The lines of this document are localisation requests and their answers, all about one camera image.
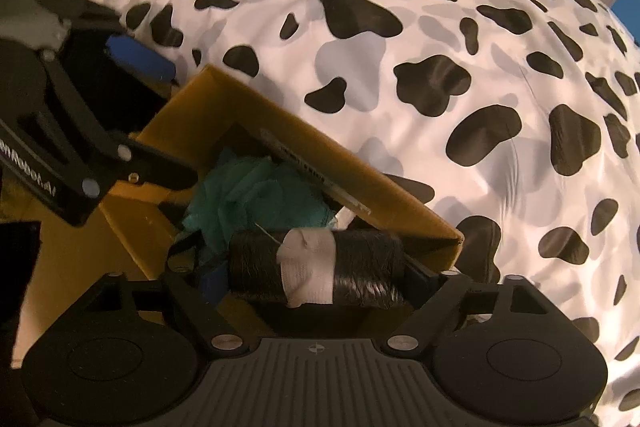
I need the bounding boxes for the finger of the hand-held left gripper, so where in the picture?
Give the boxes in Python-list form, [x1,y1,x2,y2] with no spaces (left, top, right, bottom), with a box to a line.
[30,0,178,84]
[42,51,199,202]

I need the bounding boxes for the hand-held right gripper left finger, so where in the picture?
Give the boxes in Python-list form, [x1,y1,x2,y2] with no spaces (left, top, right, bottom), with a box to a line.
[52,264,250,356]

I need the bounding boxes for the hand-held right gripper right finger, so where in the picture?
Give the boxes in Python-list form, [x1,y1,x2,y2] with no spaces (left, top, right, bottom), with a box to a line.
[382,259,577,356]

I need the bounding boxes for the teal mesh bath sponge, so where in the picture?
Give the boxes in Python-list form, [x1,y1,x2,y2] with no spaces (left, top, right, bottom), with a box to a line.
[180,147,341,258]

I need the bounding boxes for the black roll with white tape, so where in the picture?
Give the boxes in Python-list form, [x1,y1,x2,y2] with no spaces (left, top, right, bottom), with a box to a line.
[227,227,408,310]

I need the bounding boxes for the brown cardboard box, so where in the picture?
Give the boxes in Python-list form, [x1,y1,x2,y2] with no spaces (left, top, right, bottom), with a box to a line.
[97,64,465,308]

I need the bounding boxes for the cow-print blanket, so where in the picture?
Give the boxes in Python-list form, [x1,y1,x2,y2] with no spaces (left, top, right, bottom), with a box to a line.
[82,0,640,418]

